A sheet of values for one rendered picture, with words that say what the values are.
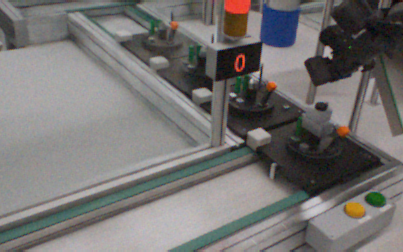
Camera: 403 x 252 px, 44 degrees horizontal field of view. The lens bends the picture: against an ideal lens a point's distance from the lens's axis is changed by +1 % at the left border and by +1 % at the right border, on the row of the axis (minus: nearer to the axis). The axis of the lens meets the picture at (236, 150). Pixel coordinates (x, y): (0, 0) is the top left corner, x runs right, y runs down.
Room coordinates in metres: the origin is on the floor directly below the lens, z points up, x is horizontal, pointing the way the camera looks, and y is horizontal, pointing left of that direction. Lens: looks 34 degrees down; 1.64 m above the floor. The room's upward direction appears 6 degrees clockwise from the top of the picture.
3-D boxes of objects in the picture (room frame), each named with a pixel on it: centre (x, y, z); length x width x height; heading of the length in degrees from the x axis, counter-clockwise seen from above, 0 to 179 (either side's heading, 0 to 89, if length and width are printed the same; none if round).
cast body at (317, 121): (1.05, -0.18, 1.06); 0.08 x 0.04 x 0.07; 41
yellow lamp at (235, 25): (1.01, 0.03, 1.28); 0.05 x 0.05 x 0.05
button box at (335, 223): (0.82, -0.27, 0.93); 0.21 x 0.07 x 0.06; 131
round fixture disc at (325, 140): (1.04, -0.19, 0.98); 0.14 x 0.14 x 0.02
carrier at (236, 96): (1.24, -0.02, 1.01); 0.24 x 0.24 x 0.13; 41
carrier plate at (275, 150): (1.04, -0.19, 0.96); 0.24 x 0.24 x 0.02; 41
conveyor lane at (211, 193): (0.86, 0.05, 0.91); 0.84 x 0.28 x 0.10; 131
